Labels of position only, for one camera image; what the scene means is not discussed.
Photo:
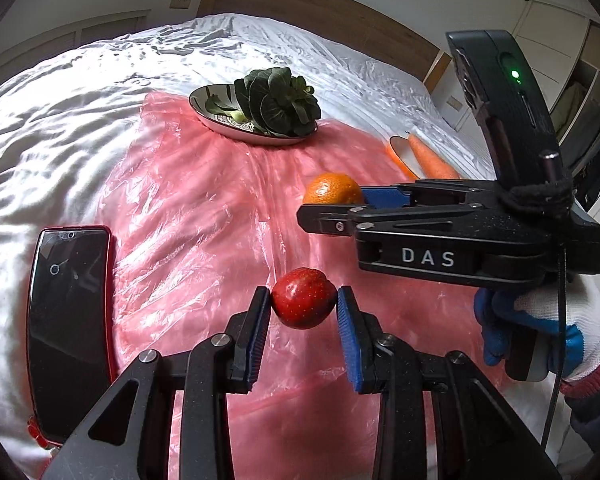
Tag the orange rimmed white plate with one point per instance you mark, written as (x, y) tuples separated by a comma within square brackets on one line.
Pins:
[(400, 152)]

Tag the silver metal plate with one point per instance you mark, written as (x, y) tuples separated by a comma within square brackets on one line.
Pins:
[(217, 107)]

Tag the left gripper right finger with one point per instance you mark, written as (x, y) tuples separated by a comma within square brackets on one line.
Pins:
[(358, 332)]

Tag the carrot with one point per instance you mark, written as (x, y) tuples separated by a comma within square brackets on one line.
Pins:
[(433, 166)]

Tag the red apple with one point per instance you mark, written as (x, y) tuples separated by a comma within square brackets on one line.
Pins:
[(303, 298)]

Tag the dark green leafy vegetable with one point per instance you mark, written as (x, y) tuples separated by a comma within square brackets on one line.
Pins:
[(277, 103)]

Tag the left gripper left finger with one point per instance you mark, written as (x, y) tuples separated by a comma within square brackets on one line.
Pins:
[(249, 330)]

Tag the wooden headboard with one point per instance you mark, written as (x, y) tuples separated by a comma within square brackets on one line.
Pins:
[(353, 24)]

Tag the pink plastic sheet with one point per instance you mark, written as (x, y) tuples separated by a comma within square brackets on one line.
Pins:
[(201, 221)]

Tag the right hand blue white glove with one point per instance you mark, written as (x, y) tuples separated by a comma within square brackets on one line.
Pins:
[(499, 313)]

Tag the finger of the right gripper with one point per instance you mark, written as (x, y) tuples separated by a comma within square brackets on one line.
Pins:
[(387, 196), (326, 218)]

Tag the white wardrobe with shelves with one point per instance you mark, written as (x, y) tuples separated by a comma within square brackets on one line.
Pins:
[(562, 47)]

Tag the smartphone with red case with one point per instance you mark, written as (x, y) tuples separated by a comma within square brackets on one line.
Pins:
[(70, 355)]

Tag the small orange far left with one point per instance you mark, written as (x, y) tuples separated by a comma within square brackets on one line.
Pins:
[(333, 189)]

